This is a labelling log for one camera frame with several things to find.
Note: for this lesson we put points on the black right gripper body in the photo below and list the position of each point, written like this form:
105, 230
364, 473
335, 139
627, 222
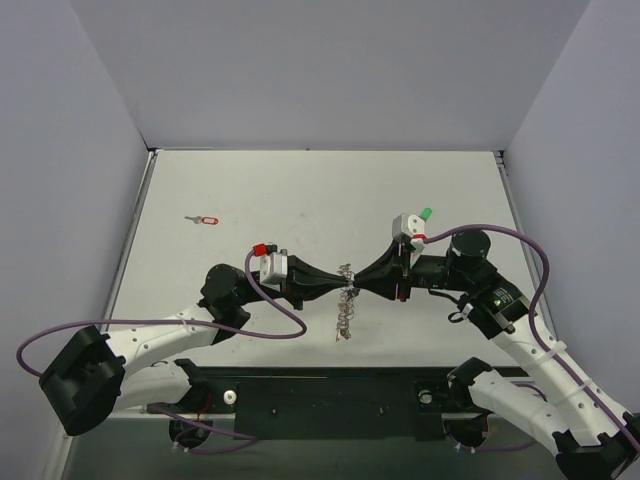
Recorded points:
400, 273

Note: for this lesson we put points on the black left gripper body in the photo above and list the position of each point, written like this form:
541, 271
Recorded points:
292, 280

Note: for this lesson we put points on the metal disc with key rings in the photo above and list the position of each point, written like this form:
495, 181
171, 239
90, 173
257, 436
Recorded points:
346, 308

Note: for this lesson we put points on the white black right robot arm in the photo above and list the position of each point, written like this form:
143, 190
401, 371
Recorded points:
590, 435

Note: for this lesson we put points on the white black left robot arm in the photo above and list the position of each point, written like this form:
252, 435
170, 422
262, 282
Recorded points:
132, 364

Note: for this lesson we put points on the key with green cap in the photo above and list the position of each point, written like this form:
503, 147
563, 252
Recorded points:
426, 214

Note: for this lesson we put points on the key with red tag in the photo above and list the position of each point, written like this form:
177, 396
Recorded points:
203, 220

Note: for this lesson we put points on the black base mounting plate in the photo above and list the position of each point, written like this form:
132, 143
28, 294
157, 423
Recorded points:
334, 403

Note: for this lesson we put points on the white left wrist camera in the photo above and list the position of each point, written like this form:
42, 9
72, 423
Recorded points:
273, 270

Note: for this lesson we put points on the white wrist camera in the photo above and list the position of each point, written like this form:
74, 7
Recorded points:
273, 270
409, 231

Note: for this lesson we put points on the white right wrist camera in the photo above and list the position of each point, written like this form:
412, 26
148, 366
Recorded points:
409, 231

